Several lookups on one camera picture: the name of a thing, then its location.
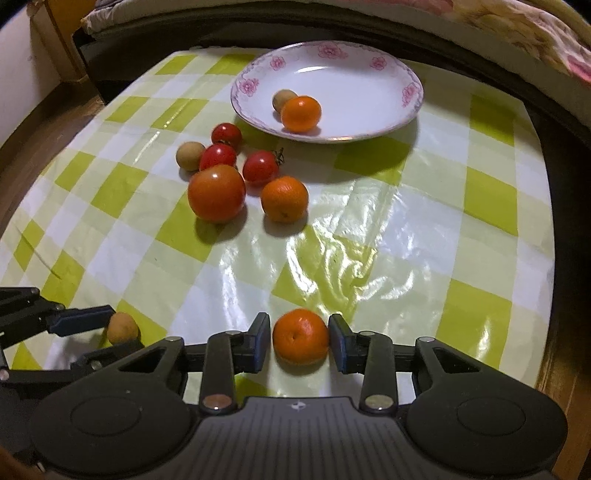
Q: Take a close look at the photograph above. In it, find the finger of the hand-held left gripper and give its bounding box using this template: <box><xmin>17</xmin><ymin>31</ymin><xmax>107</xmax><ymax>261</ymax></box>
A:
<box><xmin>0</xmin><ymin>287</ymin><xmax>114</xmax><ymax>345</ymax></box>
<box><xmin>0</xmin><ymin>340</ymin><xmax>145</xmax><ymax>384</ymax></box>

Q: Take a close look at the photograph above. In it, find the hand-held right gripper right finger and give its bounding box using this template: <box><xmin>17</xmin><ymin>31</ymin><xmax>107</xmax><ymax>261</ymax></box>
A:
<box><xmin>327</xmin><ymin>314</ymin><xmax>484</xmax><ymax>414</ymax></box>

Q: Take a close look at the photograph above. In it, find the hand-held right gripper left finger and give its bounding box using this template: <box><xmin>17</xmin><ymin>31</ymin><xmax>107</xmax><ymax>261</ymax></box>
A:
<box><xmin>117</xmin><ymin>312</ymin><xmax>271</xmax><ymax>414</ymax></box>

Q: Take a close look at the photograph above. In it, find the orange mandarin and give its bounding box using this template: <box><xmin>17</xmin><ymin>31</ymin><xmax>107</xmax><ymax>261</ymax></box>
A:
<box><xmin>281</xmin><ymin>95</ymin><xmax>322</xmax><ymax>134</ymax></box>
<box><xmin>272</xmin><ymin>309</ymin><xmax>330</xmax><ymax>367</ymax></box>
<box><xmin>261</xmin><ymin>176</ymin><xmax>309</xmax><ymax>224</ymax></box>

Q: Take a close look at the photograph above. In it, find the brown longan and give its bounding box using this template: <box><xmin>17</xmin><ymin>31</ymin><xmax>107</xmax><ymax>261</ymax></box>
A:
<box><xmin>272</xmin><ymin>89</ymin><xmax>299</xmax><ymax>113</ymax></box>
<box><xmin>176</xmin><ymin>141</ymin><xmax>206</xmax><ymax>172</ymax></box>
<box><xmin>107</xmin><ymin>312</ymin><xmax>140</xmax><ymax>345</ymax></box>

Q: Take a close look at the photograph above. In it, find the large red tomato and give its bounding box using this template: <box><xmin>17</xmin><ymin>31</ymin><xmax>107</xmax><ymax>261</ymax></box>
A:
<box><xmin>187</xmin><ymin>165</ymin><xmax>247</xmax><ymax>224</ymax></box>

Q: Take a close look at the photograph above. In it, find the red cherry tomato with stem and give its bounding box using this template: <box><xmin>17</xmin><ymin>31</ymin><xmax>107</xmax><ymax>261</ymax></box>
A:
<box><xmin>242</xmin><ymin>148</ymin><xmax>286</xmax><ymax>186</ymax></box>

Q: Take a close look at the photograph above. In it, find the white floral rim plate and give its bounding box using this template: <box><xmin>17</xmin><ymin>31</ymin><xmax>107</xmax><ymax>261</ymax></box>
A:
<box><xmin>230</xmin><ymin>41</ymin><xmax>424</xmax><ymax>144</ymax></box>

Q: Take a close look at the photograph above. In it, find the green white checkered tablecloth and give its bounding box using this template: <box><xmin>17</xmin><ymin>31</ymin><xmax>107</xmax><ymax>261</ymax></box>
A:
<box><xmin>0</xmin><ymin>46</ymin><xmax>555</xmax><ymax>403</ymax></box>

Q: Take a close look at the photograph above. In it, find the wooden bedside desk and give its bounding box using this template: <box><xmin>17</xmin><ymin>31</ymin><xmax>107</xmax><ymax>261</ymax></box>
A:
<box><xmin>31</xmin><ymin>0</ymin><xmax>89</xmax><ymax>85</ymax></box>

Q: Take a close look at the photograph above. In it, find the bed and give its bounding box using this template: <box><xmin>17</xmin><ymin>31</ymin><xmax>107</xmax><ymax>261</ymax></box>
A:
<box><xmin>71</xmin><ymin>0</ymin><xmax>591</xmax><ymax>259</ymax></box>

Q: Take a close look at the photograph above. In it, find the pink floral blanket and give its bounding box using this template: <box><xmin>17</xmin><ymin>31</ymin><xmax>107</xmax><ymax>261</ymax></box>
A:
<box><xmin>455</xmin><ymin>0</ymin><xmax>591</xmax><ymax>85</ymax></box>

